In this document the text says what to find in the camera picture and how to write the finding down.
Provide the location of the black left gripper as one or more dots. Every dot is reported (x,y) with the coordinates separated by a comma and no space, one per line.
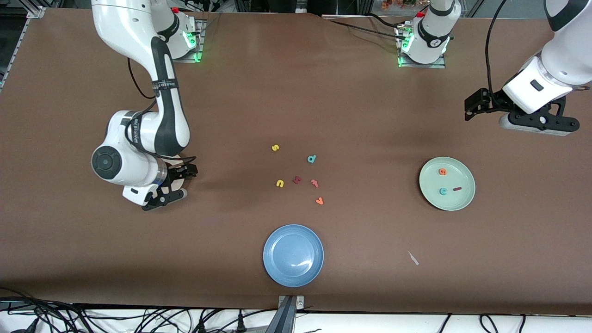
(495,100)

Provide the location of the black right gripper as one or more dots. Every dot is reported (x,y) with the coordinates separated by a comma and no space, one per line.
(176,174)

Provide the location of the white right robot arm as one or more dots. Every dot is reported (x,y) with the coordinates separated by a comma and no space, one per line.
(125,27)

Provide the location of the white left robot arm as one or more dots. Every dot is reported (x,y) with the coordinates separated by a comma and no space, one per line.
(564,60)

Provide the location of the light green round plate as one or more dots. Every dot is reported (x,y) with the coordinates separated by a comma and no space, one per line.
(458,178)

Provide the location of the blue round plate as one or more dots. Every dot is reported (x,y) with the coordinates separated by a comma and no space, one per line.
(293,255)

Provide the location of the orange floral decoration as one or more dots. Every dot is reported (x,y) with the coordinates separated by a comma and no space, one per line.
(397,3)

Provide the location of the small white paper scrap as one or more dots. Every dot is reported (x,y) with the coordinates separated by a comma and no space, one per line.
(413,258)

